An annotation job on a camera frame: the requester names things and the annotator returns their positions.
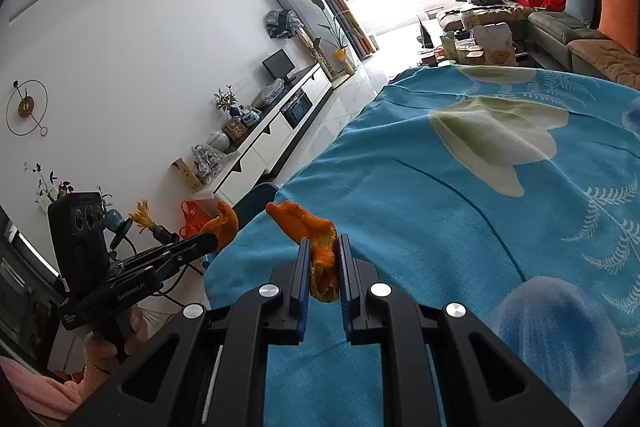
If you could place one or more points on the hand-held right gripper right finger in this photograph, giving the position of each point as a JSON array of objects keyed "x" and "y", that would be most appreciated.
[{"x": 346, "y": 282}]

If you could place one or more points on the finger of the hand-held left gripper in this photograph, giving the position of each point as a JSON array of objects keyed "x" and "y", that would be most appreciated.
[
  {"x": 192, "y": 243},
  {"x": 200, "y": 253}
]

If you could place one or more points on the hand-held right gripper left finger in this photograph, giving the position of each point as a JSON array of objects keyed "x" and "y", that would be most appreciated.
[{"x": 300, "y": 282}]

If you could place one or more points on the orange peel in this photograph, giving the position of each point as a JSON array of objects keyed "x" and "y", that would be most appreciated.
[
  {"x": 223, "y": 224},
  {"x": 305, "y": 227}
]

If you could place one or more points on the person's left forearm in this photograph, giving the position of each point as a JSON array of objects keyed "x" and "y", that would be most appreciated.
[{"x": 55, "y": 394}]

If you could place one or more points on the person's left hand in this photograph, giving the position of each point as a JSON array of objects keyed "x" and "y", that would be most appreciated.
[{"x": 145, "y": 327}]

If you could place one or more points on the red plastic bag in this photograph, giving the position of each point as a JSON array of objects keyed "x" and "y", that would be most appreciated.
[{"x": 192, "y": 219}]

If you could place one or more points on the teal vase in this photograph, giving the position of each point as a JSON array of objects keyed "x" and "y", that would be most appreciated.
[{"x": 113, "y": 219}]

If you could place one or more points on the dried wheat bundle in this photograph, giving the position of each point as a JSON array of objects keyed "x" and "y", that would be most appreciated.
[{"x": 145, "y": 219}]

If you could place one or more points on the yellow box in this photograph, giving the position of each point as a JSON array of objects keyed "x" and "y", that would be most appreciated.
[{"x": 186, "y": 174}]

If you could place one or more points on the dried flower branches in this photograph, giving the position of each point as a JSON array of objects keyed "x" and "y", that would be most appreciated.
[{"x": 47, "y": 187}]

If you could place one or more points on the dark glass cabinet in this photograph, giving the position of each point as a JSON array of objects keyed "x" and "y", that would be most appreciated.
[{"x": 22, "y": 297}]

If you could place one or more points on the wrapped ship model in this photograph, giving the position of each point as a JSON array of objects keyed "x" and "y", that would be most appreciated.
[{"x": 208, "y": 163}]

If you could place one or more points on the blue floral blanket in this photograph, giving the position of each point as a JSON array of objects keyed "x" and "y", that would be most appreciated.
[{"x": 425, "y": 232}]

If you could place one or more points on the white jar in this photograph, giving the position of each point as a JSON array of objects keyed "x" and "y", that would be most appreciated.
[{"x": 219, "y": 142}]

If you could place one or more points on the framed picture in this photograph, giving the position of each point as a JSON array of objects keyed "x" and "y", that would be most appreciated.
[{"x": 235, "y": 129}]

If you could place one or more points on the white black TV cabinet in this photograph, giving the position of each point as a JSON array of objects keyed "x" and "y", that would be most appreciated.
[{"x": 272, "y": 134}]

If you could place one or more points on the blue white porcelain teapot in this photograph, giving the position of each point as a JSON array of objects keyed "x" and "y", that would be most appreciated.
[{"x": 250, "y": 116}]

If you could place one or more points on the plant in blue vase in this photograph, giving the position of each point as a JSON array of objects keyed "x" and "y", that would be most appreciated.
[{"x": 226, "y": 101}]

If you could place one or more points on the clear plastic bag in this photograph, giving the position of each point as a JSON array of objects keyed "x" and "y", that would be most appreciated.
[{"x": 268, "y": 94}]

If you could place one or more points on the black monitor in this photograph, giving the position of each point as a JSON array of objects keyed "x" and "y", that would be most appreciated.
[{"x": 278, "y": 63}]

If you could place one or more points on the wooden stand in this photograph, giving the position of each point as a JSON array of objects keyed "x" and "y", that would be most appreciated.
[{"x": 315, "y": 52}]

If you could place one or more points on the covered standing fan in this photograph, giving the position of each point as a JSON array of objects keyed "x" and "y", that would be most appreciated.
[{"x": 284, "y": 23}]

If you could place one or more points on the tall leafy plant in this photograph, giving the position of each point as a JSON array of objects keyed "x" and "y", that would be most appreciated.
[{"x": 332, "y": 32}]

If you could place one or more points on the green box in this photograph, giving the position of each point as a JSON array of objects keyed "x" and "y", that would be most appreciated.
[{"x": 448, "y": 47}]

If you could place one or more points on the beige paper bag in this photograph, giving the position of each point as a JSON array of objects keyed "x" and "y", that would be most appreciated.
[{"x": 494, "y": 44}]

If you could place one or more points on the glass coffee table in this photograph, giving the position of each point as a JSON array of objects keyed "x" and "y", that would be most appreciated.
[{"x": 522, "y": 54}]

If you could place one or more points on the brown ottoman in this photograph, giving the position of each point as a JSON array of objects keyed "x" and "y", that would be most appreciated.
[{"x": 485, "y": 17}]

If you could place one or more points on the green sofa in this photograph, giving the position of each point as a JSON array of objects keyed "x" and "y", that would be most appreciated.
[{"x": 555, "y": 27}]

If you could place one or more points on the red box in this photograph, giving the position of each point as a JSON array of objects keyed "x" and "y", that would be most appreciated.
[{"x": 527, "y": 1}]

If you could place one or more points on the red cloth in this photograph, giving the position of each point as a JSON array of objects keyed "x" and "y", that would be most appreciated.
[{"x": 554, "y": 3}]

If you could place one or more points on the orange cushion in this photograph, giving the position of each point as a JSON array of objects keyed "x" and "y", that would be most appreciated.
[{"x": 620, "y": 14}]

